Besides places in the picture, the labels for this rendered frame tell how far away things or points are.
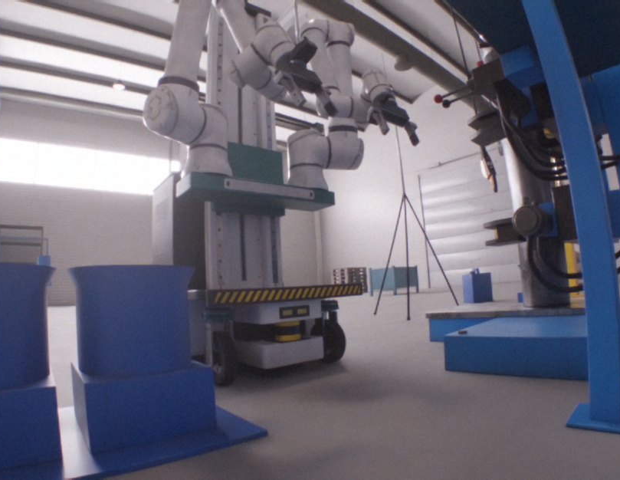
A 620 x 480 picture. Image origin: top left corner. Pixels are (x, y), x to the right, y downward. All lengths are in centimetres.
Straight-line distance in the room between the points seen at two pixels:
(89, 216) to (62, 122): 356
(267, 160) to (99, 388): 121
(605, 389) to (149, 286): 91
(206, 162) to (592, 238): 113
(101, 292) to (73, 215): 1303
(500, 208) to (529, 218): 1197
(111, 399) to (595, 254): 96
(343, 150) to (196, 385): 120
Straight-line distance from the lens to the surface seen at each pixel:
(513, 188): 187
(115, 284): 78
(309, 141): 164
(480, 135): 173
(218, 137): 139
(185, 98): 130
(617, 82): 187
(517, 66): 135
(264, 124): 178
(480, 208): 1359
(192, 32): 143
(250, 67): 117
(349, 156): 168
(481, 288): 455
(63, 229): 1369
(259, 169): 162
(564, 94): 89
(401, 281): 980
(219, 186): 132
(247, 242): 162
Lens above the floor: 31
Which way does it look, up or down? 8 degrees up
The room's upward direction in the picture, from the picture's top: 3 degrees counter-clockwise
